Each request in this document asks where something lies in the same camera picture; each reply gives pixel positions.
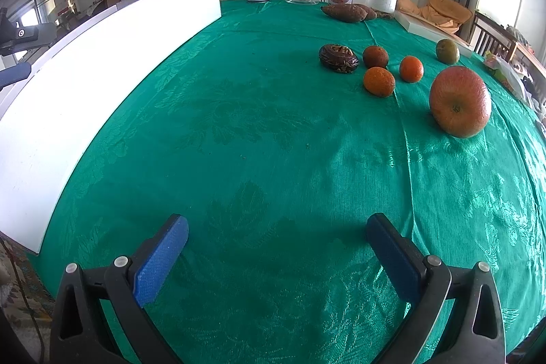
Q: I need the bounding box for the white flat box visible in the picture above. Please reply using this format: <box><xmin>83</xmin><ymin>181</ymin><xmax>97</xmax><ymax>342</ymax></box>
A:
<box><xmin>393</xmin><ymin>9</ymin><xmax>473</xmax><ymax>58</ymax></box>

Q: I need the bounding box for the red apple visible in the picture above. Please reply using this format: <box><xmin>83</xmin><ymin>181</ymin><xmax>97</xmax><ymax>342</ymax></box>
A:
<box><xmin>429</xmin><ymin>66</ymin><xmax>492</xmax><ymax>139</ymax></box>

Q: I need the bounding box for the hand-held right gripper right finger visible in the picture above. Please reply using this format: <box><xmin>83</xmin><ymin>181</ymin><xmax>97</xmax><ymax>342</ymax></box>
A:
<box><xmin>366</xmin><ymin>213</ymin><xmax>506</xmax><ymax>364</ymax></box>

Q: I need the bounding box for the green-brown round fruit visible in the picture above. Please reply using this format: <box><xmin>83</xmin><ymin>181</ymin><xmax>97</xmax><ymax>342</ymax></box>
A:
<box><xmin>435</xmin><ymin>39</ymin><xmax>460</xmax><ymax>65</ymax></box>

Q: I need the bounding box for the green tablecloth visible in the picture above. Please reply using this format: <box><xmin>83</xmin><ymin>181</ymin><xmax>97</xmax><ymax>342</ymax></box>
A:
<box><xmin>26</xmin><ymin>0</ymin><xmax>546</xmax><ymax>364</ymax></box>

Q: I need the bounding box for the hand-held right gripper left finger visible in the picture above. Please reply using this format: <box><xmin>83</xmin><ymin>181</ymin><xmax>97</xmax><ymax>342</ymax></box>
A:
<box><xmin>50</xmin><ymin>214</ymin><xmax>189</xmax><ymax>364</ymax></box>

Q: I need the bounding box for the orange lounge chair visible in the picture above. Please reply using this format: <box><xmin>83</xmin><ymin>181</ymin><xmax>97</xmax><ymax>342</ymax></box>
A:
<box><xmin>397</xmin><ymin>0</ymin><xmax>473</xmax><ymax>36</ymax></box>

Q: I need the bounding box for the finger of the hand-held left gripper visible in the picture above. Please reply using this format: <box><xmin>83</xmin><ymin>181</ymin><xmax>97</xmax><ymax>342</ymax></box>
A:
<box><xmin>0</xmin><ymin>8</ymin><xmax>57</xmax><ymax>57</ymax></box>
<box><xmin>0</xmin><ymin>62</ymin><xmax>32</xmax><ymax>88</ymax></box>

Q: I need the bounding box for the orange tangerine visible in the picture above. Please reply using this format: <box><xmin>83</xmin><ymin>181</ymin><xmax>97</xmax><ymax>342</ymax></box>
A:
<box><xmin>363</xmin><ymin>67</ymin><xmax>395</xmax><ymax>97</ymax></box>
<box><xmin>399</xmin><ymin>56</ymin><xmax>424</xmax><ymax>84</ymax></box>

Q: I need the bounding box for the wooden side table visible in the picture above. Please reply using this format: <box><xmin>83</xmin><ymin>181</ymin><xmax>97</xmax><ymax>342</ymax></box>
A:
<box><xmin>507</xmin><ymin>40</ymin><xmax>546</xmax><ymax>80</ymax></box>

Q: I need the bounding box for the dark brown carved nut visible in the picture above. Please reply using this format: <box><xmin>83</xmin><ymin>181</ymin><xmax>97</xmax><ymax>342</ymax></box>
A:
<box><xmin>318</xmin><ymin>44</ymin><xmax>359</xmax><ymax>73</ymax></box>

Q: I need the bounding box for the dark wooden chair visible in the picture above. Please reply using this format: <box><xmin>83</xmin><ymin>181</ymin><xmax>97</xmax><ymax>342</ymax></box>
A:
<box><xmin>469</xmin><ymin>11</ymin><xmax>517</xmax><ymax>62</ymax></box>

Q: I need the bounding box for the green snack packet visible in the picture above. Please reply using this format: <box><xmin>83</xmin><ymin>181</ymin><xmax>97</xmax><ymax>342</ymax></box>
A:
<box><xmin>484</xmin><ymin>50</ymin><xmax>530</xmax><ymax>100</ymax></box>

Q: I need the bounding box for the white foam board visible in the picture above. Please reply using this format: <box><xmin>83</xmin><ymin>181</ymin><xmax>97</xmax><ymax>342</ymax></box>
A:
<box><xmin>0</xmin><ymin>0</ymin><xmax>221</xmax><ymax>254</ymax></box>

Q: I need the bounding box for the dark red-orange tangerine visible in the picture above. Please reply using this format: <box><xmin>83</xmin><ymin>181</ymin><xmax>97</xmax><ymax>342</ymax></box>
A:
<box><xmin>362</xmin><ymin>45</ymin><xmax>389</xmax><ymax>69</ymax></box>

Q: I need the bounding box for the large sweet potato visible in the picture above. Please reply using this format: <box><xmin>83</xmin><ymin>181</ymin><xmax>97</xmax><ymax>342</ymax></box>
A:
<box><xmin>321</xmin><ymin>3</ymin><xmax>368</xmax><ymax>24</ymax></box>

